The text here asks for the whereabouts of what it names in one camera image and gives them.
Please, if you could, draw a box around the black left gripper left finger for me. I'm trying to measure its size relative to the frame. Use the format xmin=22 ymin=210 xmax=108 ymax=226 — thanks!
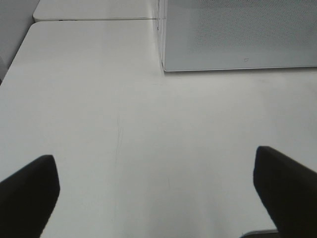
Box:
xmin=0 ymin=155 xmax=60 ymax=238

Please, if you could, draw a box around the white microwave oven body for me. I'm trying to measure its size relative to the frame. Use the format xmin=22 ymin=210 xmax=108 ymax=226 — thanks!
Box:
xmin=153 ymin=0 xmax=168 ymax=71

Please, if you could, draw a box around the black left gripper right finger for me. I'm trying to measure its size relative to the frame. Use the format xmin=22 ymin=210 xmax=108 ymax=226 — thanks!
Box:
xmin=253 ymin=146 xmax=317 ymax=238

